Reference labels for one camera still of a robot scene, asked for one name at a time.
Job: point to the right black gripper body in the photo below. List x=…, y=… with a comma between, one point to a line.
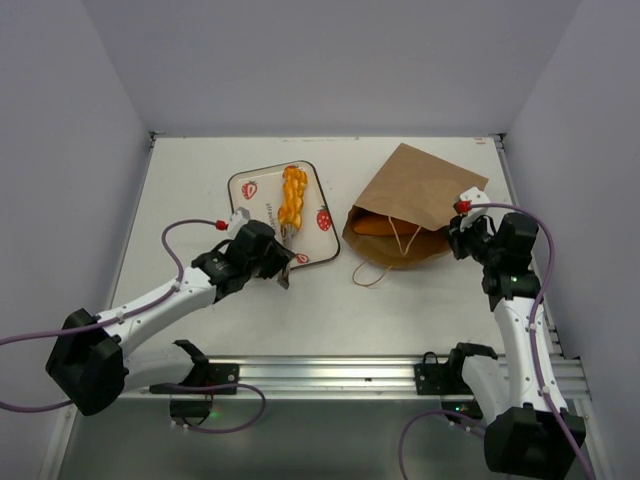
x=461, y=242

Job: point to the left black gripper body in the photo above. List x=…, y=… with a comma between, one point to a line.
x=262, y=266

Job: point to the metal tongs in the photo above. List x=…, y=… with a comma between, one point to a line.
x=288, y=233

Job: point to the braided fake bread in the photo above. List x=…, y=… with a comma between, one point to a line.
x=295, y=182

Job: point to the brown paper bag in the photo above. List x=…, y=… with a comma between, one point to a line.
x=417, y=187

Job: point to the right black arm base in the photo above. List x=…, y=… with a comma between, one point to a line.
x=433, y=377

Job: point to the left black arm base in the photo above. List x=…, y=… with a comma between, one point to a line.
x=196, y=412

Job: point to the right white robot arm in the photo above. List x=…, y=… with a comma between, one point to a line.
x=530, y=431

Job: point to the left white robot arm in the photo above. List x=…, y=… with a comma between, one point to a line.
x=88, y=360

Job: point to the orange fake bread loaf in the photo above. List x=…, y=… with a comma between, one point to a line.
x=383, y=226

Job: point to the strawberry pattern tray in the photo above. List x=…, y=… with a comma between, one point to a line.
x=260, y=192

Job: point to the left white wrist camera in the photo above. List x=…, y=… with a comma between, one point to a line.
x=236, y=221

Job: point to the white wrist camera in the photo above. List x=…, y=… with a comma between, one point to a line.
x=236, y=221
x=471, y=204

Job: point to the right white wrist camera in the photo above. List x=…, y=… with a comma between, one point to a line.
x=471, y=204

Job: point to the aluminium frame rail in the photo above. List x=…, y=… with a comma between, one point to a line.
x=289, y=377

